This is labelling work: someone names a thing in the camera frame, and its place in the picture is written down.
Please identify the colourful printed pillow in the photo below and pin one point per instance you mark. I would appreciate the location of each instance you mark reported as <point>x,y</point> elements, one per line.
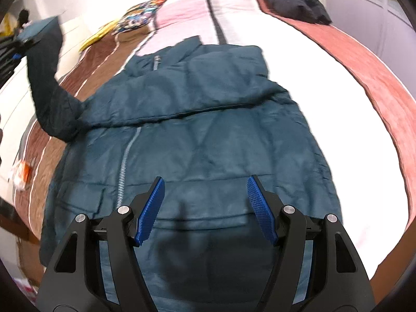
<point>139,16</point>

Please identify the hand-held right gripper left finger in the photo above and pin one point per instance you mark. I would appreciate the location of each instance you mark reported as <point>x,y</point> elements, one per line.
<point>151,208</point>

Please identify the yellow packet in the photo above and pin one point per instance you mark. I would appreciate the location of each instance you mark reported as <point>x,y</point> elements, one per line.
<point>97,35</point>

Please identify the cream bed frame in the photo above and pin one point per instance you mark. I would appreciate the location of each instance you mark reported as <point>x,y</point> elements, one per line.
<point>13,126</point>

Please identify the orange packet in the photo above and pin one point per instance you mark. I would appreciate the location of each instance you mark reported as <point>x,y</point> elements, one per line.
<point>22,174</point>

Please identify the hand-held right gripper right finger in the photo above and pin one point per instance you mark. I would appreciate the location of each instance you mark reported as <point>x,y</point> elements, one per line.
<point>260,203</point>

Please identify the teal puffer jacket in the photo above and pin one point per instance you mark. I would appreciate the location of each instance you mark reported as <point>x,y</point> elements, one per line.
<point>201,120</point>

